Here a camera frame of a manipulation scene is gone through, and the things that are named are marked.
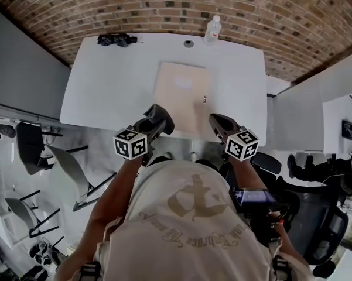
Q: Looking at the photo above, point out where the black mesh office chair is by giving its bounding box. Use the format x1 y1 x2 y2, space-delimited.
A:
250 151 349 266

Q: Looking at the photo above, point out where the person's left forearm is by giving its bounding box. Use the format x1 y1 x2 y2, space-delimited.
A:
55 156 144 281

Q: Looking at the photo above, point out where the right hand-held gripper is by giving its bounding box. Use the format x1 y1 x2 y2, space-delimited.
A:
209 112 260 161

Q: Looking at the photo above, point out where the person's beige printed t-shirt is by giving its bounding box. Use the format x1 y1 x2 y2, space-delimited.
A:
93 159 314 281

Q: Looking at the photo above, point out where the wide grey partition panel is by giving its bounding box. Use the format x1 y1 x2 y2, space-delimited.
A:
0 7 73 122

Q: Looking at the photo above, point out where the person's right forearm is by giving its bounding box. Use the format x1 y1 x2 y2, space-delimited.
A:
230 156 311 275

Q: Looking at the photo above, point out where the light grey shell chair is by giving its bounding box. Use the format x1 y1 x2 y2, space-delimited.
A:
45 145 118 213
4 189 61 239

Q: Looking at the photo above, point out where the dark grey chair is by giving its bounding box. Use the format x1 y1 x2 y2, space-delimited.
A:
16 122 88 176

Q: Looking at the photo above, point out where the grey partition with white desk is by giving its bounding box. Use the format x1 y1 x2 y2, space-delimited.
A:
266 39 352 155

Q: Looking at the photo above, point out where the black harness strap buckle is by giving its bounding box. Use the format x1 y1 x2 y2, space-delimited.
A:
271 255 293 281
80 261 102 281

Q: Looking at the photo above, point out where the dark hanging garment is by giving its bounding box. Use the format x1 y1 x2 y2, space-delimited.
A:
0 124 17 146

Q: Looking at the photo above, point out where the dark checked folded umbrella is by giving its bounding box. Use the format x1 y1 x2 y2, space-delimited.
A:
97 33 143 48

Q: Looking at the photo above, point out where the beige box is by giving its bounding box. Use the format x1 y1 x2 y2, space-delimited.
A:
152 61 212 134

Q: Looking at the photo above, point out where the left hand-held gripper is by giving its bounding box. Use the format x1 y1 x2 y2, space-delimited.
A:
113 118 168 167

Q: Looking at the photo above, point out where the clear plastic water bottle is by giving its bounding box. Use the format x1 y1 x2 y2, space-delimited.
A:
204 15 222 45

